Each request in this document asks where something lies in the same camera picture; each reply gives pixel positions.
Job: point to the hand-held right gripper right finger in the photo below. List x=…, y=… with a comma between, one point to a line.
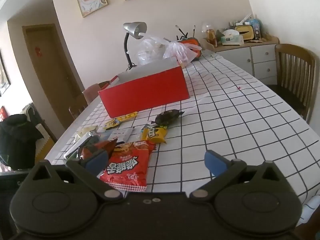
x=215, y=163

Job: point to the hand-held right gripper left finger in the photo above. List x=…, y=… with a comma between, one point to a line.
x=96, y=161

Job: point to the dark red chip packet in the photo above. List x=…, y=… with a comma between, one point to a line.
x=98, y=147

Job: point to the red snack packet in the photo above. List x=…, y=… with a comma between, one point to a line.
x=130, y=165

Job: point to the long yellow snack packet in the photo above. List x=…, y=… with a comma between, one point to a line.
x=127, y=116

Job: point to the yellow bear snack packet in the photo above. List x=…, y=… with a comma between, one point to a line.
x=155, y=135

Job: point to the dark snack packet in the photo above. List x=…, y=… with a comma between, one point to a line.
x=168, y=117

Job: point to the red cardboard box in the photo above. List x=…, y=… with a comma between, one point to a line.
x=147, y=93

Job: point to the plastic bag of snacks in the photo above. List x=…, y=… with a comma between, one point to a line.
x=180, y=52

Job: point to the checked tablecloth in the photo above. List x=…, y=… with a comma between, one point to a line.
x=237, y=125

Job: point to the pink cloth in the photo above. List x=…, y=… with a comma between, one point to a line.
x=91, y=93

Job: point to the black jacket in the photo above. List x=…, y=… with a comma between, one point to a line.
x=17, y=140

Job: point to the wooden door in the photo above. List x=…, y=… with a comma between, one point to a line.
x=50, y=75

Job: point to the white sideboard cabinet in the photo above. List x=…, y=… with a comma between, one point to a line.
x=260, y=57

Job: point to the wooden chair with dark seat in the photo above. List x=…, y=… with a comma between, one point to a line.
x=292, y=70

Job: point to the orange container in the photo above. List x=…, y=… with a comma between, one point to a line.
x=196, y=42

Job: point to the clear plastic bag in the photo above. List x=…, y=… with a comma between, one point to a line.
x=150, y=48

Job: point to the green tissue box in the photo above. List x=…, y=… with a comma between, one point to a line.
x=231, y=38

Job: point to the amber liquid bottle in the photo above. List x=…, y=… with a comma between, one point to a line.
x=212, y=36

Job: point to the paint brush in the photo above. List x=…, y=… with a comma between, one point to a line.
x=194, y=31
x=180, y=31

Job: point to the yellow tissue holder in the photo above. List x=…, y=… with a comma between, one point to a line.
x=245, y=32

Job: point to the silver desk lamp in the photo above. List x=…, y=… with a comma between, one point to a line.
x=133, y=28

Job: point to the glass vase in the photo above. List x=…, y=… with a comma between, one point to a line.
x=206, y=26

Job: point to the blue packaged item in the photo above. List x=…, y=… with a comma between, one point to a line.
x=257, y=28

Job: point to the red wall decoration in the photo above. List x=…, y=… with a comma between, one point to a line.
x=2, y=113

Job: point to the black framed wall picture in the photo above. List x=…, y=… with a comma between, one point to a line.
x=3, y=77

